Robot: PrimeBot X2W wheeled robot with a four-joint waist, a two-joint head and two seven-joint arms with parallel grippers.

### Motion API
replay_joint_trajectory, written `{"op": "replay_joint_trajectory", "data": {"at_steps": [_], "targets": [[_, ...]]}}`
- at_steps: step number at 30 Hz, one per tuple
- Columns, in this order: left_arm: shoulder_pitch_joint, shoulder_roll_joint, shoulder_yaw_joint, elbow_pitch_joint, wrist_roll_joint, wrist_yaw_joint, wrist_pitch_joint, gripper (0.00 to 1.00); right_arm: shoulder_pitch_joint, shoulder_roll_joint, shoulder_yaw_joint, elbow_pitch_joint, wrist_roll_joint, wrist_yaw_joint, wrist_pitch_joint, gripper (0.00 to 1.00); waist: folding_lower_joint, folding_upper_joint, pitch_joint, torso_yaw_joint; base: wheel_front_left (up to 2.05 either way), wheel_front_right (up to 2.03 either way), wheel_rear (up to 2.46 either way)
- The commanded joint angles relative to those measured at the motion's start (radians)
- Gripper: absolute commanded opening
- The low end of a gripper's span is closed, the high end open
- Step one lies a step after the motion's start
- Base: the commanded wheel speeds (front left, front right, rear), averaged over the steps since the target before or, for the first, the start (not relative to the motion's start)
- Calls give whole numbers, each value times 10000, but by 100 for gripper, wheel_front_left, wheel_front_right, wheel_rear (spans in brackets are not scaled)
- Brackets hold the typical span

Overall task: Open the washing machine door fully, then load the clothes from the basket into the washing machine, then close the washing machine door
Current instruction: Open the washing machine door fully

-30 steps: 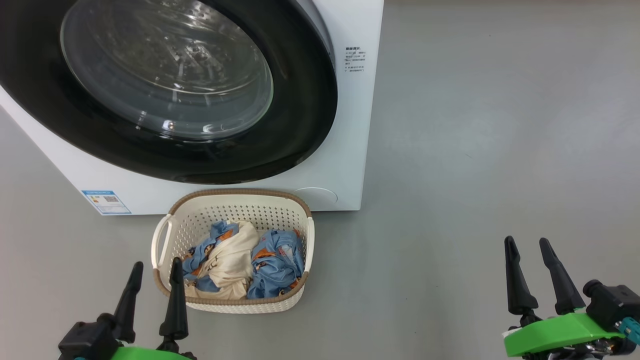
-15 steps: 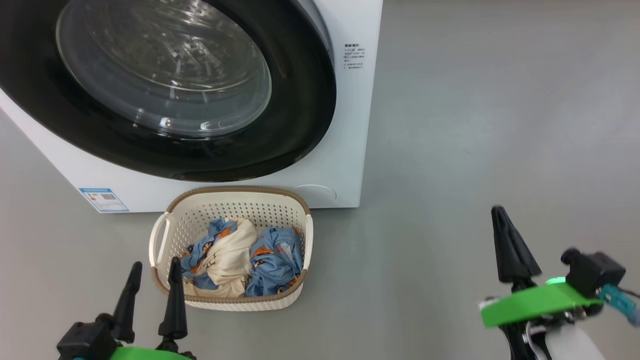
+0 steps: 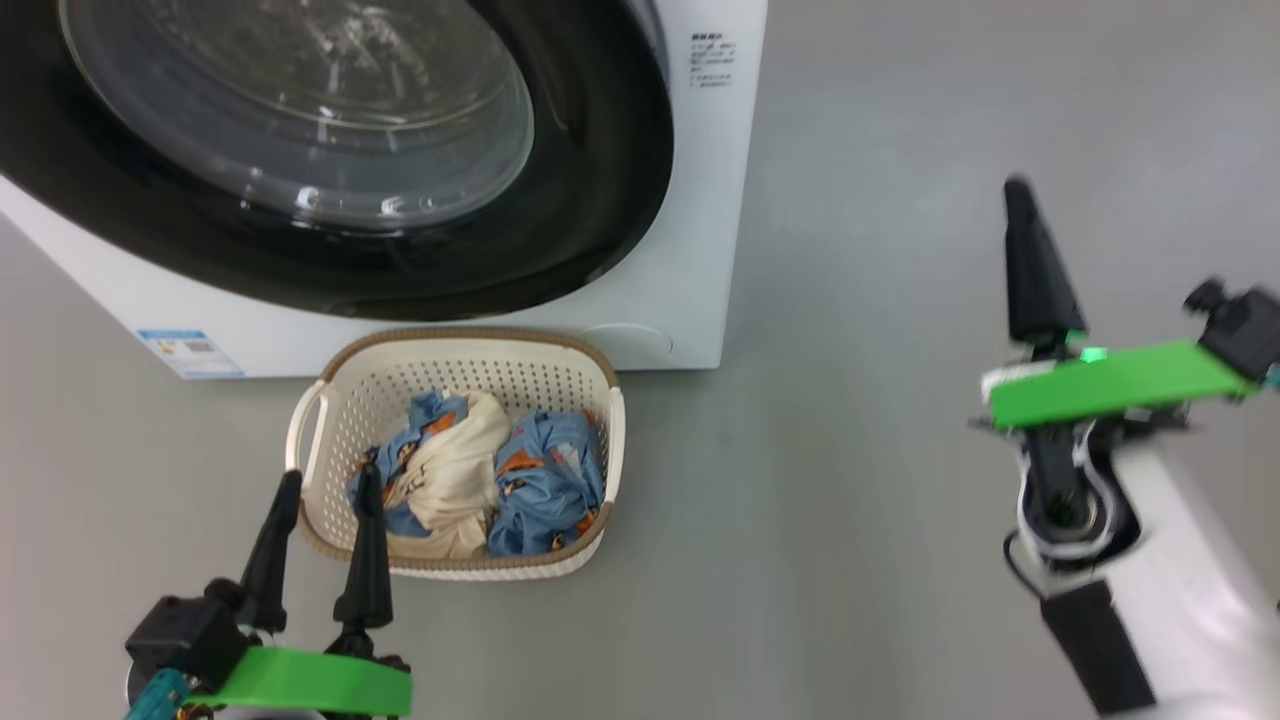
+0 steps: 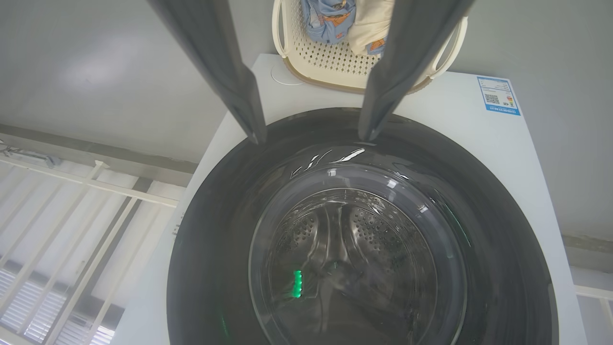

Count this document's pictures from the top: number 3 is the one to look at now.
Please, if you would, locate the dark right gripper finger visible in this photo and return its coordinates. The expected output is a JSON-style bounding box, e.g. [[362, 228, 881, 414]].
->
[[1003, 177, 1088, 343]]

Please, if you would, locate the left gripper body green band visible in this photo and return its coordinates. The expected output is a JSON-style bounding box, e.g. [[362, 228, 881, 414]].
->
[[190, 628, 413, 717]]

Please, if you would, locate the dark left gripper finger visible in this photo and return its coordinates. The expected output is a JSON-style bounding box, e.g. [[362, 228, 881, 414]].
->
[[240, 470, 303, 633], [333, 465, 394, 629]]

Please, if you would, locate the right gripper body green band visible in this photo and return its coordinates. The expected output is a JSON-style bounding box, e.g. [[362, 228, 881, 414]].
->
[[970, 335, 1256, 433]]

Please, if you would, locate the blue cartoon print garment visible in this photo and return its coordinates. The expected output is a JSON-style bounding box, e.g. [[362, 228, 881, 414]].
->
[[347, 390, 471, 539], [487, 408, 607, 558]]

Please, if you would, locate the cream plain garment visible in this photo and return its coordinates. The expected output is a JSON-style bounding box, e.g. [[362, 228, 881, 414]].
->
[[385, 390, 513, 561]]

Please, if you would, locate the black round glass washer door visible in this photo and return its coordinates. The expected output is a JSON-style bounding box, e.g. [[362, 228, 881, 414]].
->
[[0, 0, 676, 323]]

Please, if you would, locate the cream perforated laundry basket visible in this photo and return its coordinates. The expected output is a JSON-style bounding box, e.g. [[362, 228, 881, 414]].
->
[[285, 327, 627, 582]]

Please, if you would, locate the white front-load washing machine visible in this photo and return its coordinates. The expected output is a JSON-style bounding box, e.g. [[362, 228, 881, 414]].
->
[[0, 0, 769, 381]]

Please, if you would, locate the blue energy label sticker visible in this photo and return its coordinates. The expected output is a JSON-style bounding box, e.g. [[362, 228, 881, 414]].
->
[[136, 329, 244, 381]]

